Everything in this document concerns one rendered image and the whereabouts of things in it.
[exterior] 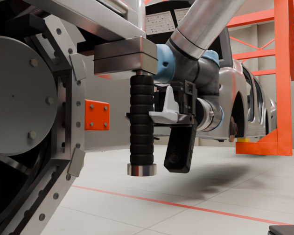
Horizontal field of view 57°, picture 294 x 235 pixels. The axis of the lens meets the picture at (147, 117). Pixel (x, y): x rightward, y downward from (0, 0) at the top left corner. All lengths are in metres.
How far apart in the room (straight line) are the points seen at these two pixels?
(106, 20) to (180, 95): 0.18
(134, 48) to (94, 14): 0.07
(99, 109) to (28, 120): 0.34
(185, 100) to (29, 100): 0.26
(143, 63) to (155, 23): 3.48
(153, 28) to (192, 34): 3.40
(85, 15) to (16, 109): 0.14
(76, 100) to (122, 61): 0.21
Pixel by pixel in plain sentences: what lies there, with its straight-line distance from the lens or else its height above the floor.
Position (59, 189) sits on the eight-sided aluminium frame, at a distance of 0.57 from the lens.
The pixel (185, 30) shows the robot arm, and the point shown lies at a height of 1.00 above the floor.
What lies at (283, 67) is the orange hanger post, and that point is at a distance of 3.92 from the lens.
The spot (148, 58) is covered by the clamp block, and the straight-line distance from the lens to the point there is 0.41.
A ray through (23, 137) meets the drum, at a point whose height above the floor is 0.81.
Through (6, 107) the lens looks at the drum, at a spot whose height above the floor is 0.84.
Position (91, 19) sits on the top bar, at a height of 0.95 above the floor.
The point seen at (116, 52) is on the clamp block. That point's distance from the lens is 0.42.
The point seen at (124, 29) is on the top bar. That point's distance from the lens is 0.42.
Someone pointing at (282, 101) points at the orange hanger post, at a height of 1.20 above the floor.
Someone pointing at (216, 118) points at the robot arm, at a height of 0.84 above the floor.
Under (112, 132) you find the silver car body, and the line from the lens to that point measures 1.05.
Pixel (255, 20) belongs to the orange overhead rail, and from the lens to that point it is 6.65.
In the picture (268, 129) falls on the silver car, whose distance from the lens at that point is 6.78.
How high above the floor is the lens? 0.81
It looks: 3 degrees up
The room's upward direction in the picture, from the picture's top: straight up
